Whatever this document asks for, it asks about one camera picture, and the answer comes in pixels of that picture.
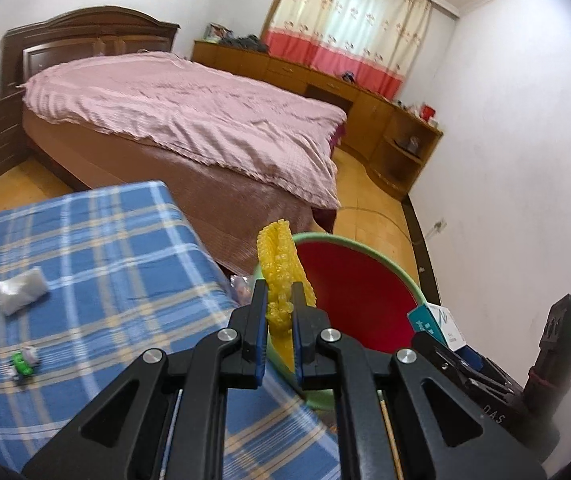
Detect yellow corn toy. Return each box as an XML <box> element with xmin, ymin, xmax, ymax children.
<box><xmin>257</xmin><ymin>219</ymin><xmax>317</xmax><ymax>377</ymax></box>

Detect bed with pink cover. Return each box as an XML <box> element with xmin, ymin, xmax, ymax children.
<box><xmin>21</xmin><ymin>104</ymin><xmax>339</xmax><ymax>272</ymax></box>

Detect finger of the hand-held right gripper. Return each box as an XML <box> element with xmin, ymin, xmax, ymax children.
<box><xmin>452</xmin><ymin>344</ymin><xmax>521</xmax><ymax>399</ymax></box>
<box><xmin>410</xmin><ymin>331</ymin><xmax>497</xmax><ymax>401</ymax></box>

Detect small green white toy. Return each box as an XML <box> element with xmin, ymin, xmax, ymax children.
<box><xmin>9</xmin><ymin>344</ymin><xmax>41</xmax><ymax>386</ymax></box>

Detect long wooden cabinet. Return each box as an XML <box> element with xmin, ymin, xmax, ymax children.
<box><xmin>191</xmin><ymin>39</ymin><xmax>444</xmax><ymax>204</ymax></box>

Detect dark wooden headboard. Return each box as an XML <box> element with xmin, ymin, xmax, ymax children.
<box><xmin>0</xmin><ymin>5</ymin><xmax>182</xmax><ymax>97</ymax></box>

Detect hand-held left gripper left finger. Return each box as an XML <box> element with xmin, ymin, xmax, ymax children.
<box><xmin>22</xmin><ymin>280</ymin><xmax>270</xmax><ymax>480</ymax></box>

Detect dark clothes pile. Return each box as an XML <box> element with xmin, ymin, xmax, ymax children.
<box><xmin>225</xmin><ymin>33</ymin><xmax>269</xmax><ymax>54</ymax></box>

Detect dark wooden nightstand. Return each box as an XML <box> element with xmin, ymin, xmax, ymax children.
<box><xmin>0</xmin><ymin>90</ymin><xmax>29</xmax><ymax>184</ymax></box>

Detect white crumpled cloth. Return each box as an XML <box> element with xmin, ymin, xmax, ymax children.
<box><xmin>0</xmin><ymin>265</ymin><xmax>50</xmax><ymax>317</ymax></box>

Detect blue plaid cloth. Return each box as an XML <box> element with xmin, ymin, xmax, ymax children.
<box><xmin>0</xmin><ymin>180</ymin><xmax>342</xmax><ymax>480</ymax></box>

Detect books on cabinet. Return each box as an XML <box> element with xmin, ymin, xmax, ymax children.
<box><xmin>204</xmin><ymin>22</ymin><xmax>232</xmax><ymax>44</ymax></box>

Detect green basin with red inside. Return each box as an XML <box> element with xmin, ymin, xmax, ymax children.
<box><xmin>252</xmin><ymin>231</ymin><xmax>434</xmax><ymax>409</ymax></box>

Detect teal and white box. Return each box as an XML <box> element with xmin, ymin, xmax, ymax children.
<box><xmin>406</xmin><ymin>302</ymin><xmax>468</xmax><ymax>352</ymax></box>

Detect cable on floor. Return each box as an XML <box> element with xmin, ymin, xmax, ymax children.
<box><xmin>340</xmin><ymin>204</ymin><xmax>417</xmax><ymax>247</ymax></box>

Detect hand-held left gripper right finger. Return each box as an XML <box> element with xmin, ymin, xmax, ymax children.
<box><xmin>290</xmin><ymin>282</ymin><xmax>549</xmax><ymax>480</ymax></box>

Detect clear plastic bag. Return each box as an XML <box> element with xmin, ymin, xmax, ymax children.
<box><xmin>230</xmin><ymin>274</ymin><xmax>257</xmax><ymax>307</ymax></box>

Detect white and red curtain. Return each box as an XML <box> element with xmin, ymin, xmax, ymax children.
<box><xmin>262</xmin><ymin>0</ymin><xmax>434</xmax><ymax>101</ymax></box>

